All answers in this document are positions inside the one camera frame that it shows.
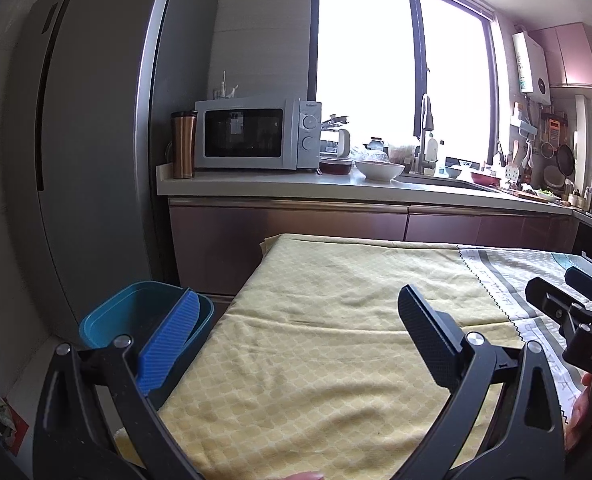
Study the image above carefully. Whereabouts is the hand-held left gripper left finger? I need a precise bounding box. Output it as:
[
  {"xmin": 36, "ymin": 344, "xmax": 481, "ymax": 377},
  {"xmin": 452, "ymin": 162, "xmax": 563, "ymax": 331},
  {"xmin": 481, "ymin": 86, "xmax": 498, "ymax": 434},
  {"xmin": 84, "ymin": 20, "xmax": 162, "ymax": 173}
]
[{"xmin": 32, "ymin": 289, "xmax": 201, "ymax": 480}]

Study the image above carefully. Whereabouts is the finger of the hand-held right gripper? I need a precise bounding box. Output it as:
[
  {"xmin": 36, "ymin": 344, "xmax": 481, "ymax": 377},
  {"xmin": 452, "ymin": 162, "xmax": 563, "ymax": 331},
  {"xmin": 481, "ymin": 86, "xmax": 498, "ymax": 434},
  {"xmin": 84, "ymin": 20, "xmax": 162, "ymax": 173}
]
[
  {"xmin": 524, "ymin": 276, "xmax": 585, "ymax": 342},
  {"xmin": 564, "ymin": 266, "xmax": 592, "ymax": 312}
]

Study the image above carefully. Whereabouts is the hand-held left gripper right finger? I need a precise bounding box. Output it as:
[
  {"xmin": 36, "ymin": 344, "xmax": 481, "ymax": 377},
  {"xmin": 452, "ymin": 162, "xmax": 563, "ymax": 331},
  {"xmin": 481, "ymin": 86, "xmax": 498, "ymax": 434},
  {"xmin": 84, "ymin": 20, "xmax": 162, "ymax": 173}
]
[{"xmin": 391, "ymin": 285, "xmax": 568, "ymax": 480}]

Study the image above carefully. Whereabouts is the blue plastic trash bin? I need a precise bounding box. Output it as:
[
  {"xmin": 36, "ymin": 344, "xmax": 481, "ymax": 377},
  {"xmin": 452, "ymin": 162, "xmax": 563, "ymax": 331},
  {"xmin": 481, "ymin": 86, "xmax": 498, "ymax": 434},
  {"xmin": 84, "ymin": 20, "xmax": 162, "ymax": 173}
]
[{"xmin": 79, "ymin": 281, "xmax": 216, "ymax": 408}]

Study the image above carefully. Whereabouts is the person's right hand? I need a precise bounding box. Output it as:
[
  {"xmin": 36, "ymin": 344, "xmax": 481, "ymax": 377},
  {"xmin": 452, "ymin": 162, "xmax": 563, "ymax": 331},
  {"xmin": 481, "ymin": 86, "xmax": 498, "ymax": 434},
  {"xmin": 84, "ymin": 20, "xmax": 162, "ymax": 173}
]
[{"xmin": 564, "ymin": 374, "xmax": 592, "ymax": 452}]

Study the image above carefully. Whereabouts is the yellow grey patterned tablecloth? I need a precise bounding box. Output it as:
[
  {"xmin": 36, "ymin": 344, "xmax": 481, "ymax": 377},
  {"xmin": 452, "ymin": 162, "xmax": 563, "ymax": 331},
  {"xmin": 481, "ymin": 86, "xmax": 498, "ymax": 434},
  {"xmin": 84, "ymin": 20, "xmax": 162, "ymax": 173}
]
[{"xmin": 113, "ymin": 232, "xmax": 592, "ymax": 480}]

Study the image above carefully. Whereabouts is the wooden cutting board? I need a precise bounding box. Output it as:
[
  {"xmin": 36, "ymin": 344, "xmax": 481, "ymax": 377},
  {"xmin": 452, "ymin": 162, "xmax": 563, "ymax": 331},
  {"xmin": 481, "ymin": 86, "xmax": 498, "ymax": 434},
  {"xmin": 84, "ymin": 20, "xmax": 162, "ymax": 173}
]
[{"xmin": 506, "ymin": 185, "xmax": 563, "ymax": 204}]

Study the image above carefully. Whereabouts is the black frying pan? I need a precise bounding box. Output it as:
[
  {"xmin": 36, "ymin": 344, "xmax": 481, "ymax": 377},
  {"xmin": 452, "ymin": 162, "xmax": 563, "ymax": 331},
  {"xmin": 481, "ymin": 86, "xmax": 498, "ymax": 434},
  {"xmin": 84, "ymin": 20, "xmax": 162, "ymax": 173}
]
[{"xmin": 556, "ymin": 144, "xmax": 576, "ymax": 174}]

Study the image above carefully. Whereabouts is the kitchen counter cabinet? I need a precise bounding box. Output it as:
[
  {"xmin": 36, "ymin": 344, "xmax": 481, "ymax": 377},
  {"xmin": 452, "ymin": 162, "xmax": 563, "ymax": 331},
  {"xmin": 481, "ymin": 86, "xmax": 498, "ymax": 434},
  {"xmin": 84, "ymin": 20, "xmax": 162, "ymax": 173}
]
[{"xmin": 156, "ymin": 165, "xmax": 590, "ymax": 297}]

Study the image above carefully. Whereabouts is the white ceramic bowl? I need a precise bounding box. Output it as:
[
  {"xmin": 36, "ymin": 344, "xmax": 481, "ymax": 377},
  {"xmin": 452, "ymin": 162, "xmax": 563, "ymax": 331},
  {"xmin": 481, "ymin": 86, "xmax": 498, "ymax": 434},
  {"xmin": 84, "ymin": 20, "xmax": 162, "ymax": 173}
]
[{"xmin": 354, "ymin": 160, "xmax": 406, "ymax": 183}]

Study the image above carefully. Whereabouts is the green white plastic bag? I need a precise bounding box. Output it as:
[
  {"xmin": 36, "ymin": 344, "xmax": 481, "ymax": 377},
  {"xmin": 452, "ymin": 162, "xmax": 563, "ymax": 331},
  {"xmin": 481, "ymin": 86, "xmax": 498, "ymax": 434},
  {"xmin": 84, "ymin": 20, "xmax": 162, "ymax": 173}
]
[{"xmin": 0, "ymin": 395, "xmax": 17, "ymax": 437}]

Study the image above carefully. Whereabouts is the white pump bottle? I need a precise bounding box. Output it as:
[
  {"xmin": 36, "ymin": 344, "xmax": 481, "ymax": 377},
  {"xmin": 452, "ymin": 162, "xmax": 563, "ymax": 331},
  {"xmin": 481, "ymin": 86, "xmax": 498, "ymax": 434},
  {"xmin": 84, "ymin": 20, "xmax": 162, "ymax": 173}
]
[{"xmin": 424, "ymin": 132, "xmax": 439, "ymax": 172}]

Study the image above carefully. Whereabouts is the large food jar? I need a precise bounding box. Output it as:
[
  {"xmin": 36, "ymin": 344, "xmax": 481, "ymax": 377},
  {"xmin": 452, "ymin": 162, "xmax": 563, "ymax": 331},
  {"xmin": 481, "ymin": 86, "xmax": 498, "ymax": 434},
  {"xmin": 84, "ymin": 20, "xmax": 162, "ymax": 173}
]
[{"xmin": 386, "ymin": 142, "xmax": 419, "ymax": 164}]

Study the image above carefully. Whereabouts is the copper travel tumbler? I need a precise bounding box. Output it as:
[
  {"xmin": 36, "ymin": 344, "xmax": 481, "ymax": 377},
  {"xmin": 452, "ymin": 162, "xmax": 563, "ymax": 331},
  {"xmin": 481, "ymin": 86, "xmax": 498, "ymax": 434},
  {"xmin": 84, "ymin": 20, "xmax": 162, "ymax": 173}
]
[{"xmin": 171, "ymin": 110, "xmax": 198, "ymax": 180}]

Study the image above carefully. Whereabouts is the dark red lidded container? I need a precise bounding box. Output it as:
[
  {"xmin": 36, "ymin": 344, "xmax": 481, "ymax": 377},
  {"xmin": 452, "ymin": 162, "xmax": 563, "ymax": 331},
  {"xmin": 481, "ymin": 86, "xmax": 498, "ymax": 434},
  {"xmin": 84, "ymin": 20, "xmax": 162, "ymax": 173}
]
[{"xmin": 319, "ymin": 156, "xmax": 355, "ymax": 176}]

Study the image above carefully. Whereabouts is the steel kitchen faucet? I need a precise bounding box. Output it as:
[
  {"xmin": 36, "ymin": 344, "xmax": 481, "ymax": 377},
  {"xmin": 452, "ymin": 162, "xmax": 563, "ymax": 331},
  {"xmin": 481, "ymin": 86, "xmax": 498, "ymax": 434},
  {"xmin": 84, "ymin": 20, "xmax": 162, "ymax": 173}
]
[{"xmin": 419, "ymin": 94, "xmax": 435, "ymax": 176}]

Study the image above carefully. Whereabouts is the grey refrigerator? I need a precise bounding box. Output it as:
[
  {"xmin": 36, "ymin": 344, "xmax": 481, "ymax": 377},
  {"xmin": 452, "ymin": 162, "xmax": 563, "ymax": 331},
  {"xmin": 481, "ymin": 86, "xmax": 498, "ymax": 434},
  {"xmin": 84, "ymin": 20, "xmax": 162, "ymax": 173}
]
[{"xmin": 6, "ymin": 0, "xmax": 219, "ymax": 347}]

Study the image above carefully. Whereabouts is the white microwave oven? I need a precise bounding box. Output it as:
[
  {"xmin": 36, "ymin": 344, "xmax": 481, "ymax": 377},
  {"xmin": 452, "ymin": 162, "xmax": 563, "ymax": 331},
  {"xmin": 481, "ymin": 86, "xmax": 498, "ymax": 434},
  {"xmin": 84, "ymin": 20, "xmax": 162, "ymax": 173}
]
[{"xmin": 194, "ymin": 97, "xmax": 323, "ymax": 171}]

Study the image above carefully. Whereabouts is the clear water kettle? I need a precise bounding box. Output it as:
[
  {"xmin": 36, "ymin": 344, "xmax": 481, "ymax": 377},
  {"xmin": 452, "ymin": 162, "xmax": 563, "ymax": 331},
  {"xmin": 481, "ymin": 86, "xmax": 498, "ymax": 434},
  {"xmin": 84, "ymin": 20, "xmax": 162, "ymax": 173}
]
[{"xmin": 321, "ymin": 115, "xmax": 352, "ymax": 159}]

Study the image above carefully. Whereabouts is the white water heater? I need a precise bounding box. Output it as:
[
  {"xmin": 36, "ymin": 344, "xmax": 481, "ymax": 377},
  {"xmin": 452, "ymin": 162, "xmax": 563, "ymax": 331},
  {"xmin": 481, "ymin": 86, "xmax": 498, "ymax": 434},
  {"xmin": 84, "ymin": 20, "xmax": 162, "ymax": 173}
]
[{"xmin": 512, "ymin": 31, "xmax": 551, "ymax": 96}]

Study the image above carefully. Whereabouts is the kitchen window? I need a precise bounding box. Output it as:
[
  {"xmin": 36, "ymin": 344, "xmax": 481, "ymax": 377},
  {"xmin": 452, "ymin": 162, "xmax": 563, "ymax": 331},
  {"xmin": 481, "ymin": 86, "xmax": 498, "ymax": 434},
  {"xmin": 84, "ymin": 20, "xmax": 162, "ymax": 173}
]
[{"xmin": 312, "ymin": 0, "xmax": 500, "ymax": 167}]

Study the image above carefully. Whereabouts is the pink wall cabinet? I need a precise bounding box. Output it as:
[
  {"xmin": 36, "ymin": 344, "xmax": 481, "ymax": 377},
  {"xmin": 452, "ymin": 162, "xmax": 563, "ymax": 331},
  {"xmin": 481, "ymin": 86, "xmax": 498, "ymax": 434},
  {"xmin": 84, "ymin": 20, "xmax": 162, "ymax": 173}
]
[{"xmin": 528, "ymin": 22, "xmax": 592, "ymax": 90}]

